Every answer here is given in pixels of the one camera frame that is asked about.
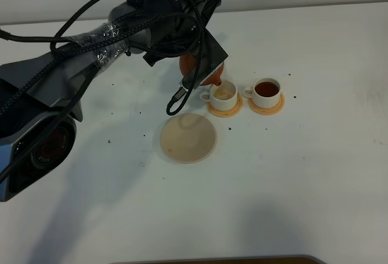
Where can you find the right white teacup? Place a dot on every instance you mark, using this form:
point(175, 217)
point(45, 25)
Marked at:
point(265, 93)

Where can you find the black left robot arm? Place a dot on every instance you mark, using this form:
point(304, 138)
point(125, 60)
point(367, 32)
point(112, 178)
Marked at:
point(41, 97)

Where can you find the right orange wooden coaster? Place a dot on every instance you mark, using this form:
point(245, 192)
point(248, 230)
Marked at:
point(271, 111)

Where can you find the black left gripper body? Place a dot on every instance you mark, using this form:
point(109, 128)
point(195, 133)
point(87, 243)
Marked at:
point(175, 45)

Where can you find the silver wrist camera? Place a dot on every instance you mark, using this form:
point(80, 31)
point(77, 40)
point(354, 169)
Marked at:
point(181, 92)

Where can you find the left orange wooden coaster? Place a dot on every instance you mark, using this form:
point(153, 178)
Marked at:
point(227, 113)

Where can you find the left white teacup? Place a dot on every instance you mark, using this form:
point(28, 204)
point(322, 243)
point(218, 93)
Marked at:
point(222, 97)

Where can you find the brown clay teapot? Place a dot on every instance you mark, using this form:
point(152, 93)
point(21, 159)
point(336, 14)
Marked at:
point(187, 64)

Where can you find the orange wooden coaster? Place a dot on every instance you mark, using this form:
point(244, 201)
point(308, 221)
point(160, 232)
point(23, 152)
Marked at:
point(271, 111)
point(227, 113)

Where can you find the large beige round coaster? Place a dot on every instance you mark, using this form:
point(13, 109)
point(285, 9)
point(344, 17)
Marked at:
point(188, 138)

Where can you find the white teacup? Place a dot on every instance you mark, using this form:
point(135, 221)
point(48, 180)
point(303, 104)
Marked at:
point(265, 93)
point(222, 97)

